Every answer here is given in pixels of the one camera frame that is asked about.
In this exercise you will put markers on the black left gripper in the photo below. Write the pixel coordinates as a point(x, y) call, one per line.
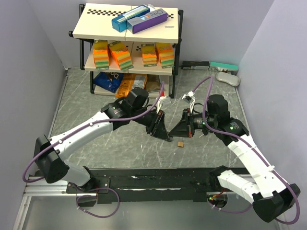
point(157, 128)

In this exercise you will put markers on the sponge pack far right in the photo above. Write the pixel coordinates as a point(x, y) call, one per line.
point(165, 54)

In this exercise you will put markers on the brass padlock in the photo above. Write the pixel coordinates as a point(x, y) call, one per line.
point(180, 142)

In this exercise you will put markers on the black flat box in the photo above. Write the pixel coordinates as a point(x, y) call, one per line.
point(195, 65)

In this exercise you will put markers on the purple box on shelf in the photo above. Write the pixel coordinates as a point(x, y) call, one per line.
point(146, 21)

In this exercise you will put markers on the sponge pack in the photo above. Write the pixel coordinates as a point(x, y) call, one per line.
point(149, 56)
point(165, 54)
point(101, 54)
point(121, 55)

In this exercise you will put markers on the black-headed keys on table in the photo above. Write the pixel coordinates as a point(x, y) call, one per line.
point(203, 135)

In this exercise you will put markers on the blue box on shelf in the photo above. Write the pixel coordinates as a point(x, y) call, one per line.
point(119, 23)

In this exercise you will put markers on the sponge pack far left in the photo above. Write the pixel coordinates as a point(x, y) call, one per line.
point(101, 54)

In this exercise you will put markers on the orange snack bag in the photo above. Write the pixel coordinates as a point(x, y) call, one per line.
point(129, 82)

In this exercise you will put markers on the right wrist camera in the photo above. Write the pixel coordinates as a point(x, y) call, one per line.
point(190, 99)

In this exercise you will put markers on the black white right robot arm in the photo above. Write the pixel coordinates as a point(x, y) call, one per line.
point(269, 194)

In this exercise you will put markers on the teal white box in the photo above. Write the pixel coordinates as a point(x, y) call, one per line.
point(222, 67)

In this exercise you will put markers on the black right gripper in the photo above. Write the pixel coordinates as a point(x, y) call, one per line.
point(184, 128)

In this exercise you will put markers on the brown snack bag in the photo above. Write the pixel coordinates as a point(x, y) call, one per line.
point(153, 83)

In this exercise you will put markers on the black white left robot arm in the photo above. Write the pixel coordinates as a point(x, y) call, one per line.
point(52, 154)

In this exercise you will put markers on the blue chips bag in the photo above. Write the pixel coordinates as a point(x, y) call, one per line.
point(109, 81)

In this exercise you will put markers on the aluminium rail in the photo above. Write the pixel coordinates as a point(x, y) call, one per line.
point(38, 189)

